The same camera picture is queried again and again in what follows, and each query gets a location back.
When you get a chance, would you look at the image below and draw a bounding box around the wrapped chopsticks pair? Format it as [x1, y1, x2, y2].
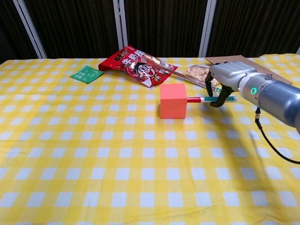
[143, 54, 223, 93]

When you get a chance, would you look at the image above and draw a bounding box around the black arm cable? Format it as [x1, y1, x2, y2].
[255, 106, 300, 165]

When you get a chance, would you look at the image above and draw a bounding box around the white frame post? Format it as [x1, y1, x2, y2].
[13, 0, 48, 59]
[198, 0, 218, 58]
[112, 0, 128, 50]

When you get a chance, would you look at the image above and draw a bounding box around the yellow white checkered tablecloth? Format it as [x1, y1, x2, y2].
[0, 54, 300, 225]

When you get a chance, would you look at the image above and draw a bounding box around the clear bag of biscuits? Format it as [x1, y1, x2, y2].
[183, 64, 223, 91]

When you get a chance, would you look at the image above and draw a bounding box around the red snack bag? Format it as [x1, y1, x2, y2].
[97, 45, 179, 88]

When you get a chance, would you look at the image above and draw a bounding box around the green flat sachet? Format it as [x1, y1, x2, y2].
[69, 65, 104, 84]

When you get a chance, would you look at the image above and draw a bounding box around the red-capped white marker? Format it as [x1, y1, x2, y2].
[187, 96, 238, 104]

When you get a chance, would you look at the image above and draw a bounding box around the brown paper bag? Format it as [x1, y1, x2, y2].
[204, 55, 293, 86]

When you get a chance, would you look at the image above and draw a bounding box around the pink orange cube block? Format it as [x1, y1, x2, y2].
[159, 83, 188, 120]

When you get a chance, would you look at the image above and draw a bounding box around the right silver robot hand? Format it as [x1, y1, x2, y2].
[204, 61, 258, 109]

